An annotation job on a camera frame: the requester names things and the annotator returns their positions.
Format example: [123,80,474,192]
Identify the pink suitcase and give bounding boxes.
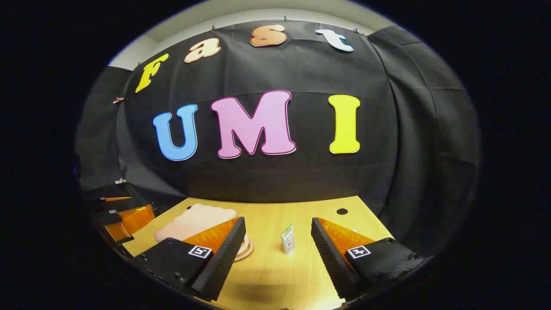
[154,204,254,262]

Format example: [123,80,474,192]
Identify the white green skincare tube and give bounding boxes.
[281,224,296,255]

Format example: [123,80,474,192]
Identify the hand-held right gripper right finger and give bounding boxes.
[311,217,427,301]

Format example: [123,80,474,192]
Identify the black backdrop cloth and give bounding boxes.
[75,19,482,254]

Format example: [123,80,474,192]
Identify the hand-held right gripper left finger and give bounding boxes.
[129,217,247,302]

